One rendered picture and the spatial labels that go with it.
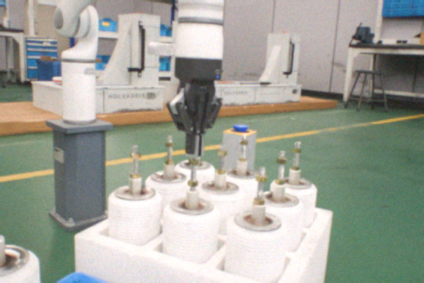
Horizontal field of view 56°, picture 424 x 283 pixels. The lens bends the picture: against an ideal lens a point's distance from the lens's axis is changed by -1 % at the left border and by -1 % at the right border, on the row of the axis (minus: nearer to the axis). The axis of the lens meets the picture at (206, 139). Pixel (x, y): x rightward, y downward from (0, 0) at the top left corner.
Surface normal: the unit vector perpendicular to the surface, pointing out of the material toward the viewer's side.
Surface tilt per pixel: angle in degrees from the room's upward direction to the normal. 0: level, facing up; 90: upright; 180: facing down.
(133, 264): 90
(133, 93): 90
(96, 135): 90
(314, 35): 90
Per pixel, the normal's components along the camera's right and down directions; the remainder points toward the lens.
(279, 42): -0.75, 0.10
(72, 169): -0.06, 0.17
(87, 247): -0.44, 0.16
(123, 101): 0.66, 0.18
